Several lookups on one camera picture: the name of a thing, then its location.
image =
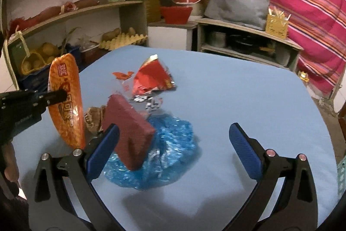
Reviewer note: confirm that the orange snack packet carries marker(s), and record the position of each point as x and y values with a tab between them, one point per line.
69	122

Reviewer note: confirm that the small orange wrapper scrap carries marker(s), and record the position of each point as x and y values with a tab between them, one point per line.
121	75

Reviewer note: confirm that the black pan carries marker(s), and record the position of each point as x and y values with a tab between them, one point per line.
246	44

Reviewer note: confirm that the red foil wrapper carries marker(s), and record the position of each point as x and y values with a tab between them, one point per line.
151	76

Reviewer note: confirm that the yellow utensil holder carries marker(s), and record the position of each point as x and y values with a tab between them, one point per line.
277	25

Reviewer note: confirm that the maroon box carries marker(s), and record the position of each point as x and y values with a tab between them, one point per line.
127	128

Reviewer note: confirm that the white cabinet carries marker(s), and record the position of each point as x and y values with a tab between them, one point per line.
170	37

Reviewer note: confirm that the grey cushion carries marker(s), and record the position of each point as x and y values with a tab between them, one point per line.
238	2

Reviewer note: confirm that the low wooden shelf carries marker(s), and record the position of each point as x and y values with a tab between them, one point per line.
243	30

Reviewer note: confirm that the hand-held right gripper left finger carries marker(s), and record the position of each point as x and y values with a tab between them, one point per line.
104	151

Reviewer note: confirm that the red plastic basin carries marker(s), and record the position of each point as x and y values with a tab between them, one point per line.
175	14

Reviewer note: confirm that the yellow basket of potatoes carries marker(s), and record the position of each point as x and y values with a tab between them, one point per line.
37	62

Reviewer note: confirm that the red striped cloth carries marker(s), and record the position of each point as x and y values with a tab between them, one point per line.
310	3

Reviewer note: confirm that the blue plastic bag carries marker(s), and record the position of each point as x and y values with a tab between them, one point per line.
173	155

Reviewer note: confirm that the brown crumpled wrapper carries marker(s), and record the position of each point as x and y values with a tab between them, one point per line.
93	117

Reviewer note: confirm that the yellow egg carton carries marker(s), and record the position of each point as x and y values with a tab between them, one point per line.
121	41

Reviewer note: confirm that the blue plastic crate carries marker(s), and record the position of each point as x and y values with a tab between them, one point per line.
32	82

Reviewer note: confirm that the person's left forearm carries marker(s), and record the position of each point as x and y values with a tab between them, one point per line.
10	163

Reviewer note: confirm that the red net bag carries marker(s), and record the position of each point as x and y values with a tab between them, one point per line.
48	13

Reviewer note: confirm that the blue tablecloth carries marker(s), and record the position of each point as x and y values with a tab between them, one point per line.
229	90

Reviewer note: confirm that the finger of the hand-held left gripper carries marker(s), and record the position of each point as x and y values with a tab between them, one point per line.
54	96

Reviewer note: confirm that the small steel pot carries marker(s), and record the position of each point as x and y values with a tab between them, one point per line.
217	40

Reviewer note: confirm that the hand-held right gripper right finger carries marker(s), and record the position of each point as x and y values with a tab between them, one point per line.
244	151

